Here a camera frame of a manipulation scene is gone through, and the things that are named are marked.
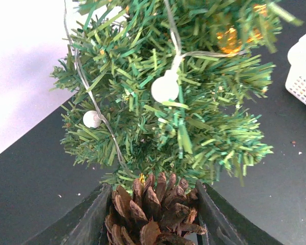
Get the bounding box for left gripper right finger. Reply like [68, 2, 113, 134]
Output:
[195, 180, 282, 245]

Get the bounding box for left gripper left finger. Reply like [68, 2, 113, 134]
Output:
[24, 183, 112, 245]

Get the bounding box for white ball string lights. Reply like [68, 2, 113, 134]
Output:
[63, 0, 248, 177]

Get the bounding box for small green christmas tree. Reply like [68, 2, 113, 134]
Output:
[49, 0, 304, 191]

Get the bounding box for white perforated plastic basket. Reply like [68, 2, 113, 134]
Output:
[285, 34, 306, 105]

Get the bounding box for gold gift box ornament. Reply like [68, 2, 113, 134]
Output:
[216, 4, 267, 55]

